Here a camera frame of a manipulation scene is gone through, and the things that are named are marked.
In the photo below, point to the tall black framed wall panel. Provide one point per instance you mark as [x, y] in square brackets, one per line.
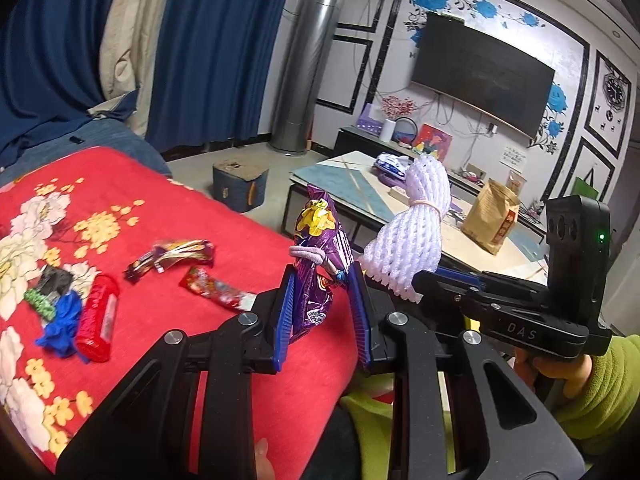
[347, 72]

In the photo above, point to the person's left hand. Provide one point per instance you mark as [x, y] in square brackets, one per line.
[264, 460]

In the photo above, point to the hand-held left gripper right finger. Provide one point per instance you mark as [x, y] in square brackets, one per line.
[360, 320]

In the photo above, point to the small kraft paper bag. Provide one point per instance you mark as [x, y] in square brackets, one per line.
[515, 182]

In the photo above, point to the red cylindrical packet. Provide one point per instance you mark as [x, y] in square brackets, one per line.
[97, 317]

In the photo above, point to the white blue tissue pack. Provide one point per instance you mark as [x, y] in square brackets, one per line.
[392, 165]

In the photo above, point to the green paper bag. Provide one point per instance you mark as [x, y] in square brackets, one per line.
[585, 189]

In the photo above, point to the person's right forearm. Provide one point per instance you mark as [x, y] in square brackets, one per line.
[607, 390]

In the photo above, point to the white vase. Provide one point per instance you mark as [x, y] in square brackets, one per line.
[386, 130]

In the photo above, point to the beige curtain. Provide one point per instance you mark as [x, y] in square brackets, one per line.
[135, 35]

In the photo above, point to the white foam net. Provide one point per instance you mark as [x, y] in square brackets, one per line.
[415, 240]

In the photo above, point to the purple box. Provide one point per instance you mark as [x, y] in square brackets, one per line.
[370, 122]

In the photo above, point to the black television cabinet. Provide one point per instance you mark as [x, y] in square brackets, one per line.
[350, 140]

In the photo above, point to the green black snack packet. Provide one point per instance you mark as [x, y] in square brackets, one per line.
[50, 282]

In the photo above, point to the small black object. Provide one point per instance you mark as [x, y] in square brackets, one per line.
[75, 139]

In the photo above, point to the marble top coffee table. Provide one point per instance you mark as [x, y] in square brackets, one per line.
[345, 175]

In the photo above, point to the large brown paper bag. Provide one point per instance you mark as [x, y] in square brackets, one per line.
[492, 220]

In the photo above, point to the purple snack packet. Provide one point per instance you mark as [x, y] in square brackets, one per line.
[315, 270]

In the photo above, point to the white wall notice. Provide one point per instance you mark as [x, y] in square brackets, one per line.
[515, 155]

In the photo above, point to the narrow blue curtain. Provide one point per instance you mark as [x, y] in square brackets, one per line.
[215, 60]

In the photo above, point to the person's dark trousers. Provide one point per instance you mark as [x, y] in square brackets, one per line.
[325, 447]

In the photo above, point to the white wall socket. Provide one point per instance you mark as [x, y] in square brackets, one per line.
[492, 129]

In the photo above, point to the round blue sand ornament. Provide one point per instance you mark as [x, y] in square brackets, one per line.
[406, 137]

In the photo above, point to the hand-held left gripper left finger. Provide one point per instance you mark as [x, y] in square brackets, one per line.
[282, 320]

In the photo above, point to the red floral blanket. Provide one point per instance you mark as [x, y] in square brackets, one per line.
[175, 210]

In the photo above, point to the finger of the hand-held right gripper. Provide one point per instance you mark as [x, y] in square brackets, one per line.
[462, 274]
[442, 292]

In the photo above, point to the colourful painting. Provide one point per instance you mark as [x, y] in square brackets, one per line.
[432, 142]

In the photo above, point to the blue square storage stool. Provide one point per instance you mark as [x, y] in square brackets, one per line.
[240, 185]

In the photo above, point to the gold striped wrapper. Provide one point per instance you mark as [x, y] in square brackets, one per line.
[170, 255]

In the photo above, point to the person's right hand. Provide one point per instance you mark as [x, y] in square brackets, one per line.
[562, 372]

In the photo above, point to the black wall television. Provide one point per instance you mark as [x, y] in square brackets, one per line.
[480, 75]

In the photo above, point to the wide blue curtain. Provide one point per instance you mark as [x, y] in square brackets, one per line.
[50, 60]

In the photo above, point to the dark blue bed sheet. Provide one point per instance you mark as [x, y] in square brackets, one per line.
[100, 132]

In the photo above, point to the silver tower air conditioner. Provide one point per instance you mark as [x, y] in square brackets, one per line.
[305, 70]

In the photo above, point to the long red wrapper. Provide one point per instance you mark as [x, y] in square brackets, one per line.
[215, 290]

